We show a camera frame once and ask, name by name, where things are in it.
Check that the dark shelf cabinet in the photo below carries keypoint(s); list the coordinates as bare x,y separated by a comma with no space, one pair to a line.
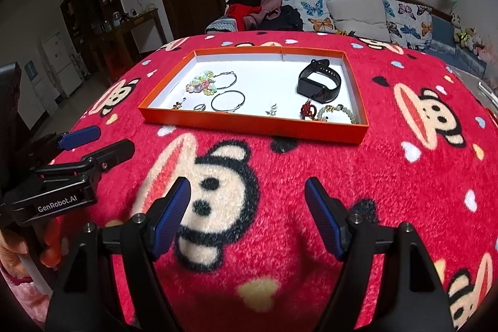
86,18

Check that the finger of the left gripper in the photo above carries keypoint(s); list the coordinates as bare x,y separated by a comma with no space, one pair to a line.
71,140
109,157

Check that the stuffed toys pile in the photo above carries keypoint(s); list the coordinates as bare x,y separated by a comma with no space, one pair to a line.
470,40

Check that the small pearl earring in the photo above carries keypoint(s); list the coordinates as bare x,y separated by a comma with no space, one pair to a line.
272,111

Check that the person's left hand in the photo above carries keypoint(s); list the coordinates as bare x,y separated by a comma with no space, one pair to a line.
13,245

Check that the left butterfly print pillow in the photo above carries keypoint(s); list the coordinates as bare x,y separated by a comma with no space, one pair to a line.
314,15

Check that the white refrigerator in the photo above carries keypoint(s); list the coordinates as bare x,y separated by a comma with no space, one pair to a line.
59,65

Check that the red knotted cord charm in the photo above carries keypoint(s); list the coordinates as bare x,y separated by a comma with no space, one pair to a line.
308,111

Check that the wooden side table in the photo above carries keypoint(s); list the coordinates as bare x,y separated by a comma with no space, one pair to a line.
117,52

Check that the butterfly print pillow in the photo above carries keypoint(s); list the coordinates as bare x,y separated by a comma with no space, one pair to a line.
409,25
314,15

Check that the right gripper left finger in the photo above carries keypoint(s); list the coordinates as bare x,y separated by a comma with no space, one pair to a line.
86,297

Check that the black smart watch band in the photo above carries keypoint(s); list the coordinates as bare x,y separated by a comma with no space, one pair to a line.
319,82

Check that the silver hoop earring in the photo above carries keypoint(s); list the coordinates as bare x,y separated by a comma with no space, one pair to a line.
228,101
224,80

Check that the orange shallow tray box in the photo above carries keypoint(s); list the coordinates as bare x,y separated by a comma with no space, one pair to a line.
266,75

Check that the plain beige pillow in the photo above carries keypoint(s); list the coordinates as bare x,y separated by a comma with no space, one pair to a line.
367,18

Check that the pile of clothes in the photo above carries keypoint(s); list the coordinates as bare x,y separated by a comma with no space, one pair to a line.
273,15

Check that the small gold chain charm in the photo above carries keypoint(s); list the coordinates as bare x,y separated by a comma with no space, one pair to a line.
177,105

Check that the right butterfly print pillow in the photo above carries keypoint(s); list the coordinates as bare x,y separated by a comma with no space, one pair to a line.
409,25

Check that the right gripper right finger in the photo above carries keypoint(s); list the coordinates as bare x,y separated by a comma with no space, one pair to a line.
411,296

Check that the blue sofa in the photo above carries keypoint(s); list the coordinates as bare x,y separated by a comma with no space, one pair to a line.
442,46

